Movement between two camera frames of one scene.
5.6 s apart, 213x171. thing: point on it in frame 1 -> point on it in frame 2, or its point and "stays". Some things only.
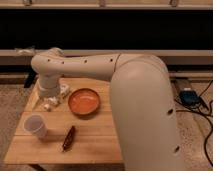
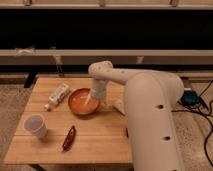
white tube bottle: x=51 y=102 stays
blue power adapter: x=189 y=96 stays
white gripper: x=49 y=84 -> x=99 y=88
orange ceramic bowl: x=83 y=103 stays
